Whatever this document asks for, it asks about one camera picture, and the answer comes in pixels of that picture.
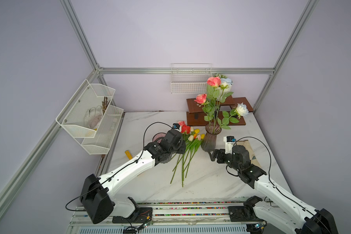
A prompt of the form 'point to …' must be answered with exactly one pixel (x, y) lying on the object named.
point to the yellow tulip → (196, 131)
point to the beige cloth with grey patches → (253, 160)
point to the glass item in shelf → (92, 117)
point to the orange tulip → (195, 136)
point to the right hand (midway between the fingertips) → (214, 151)
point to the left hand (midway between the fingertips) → (182, 145)
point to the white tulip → (190, 138)
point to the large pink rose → (181, 123)
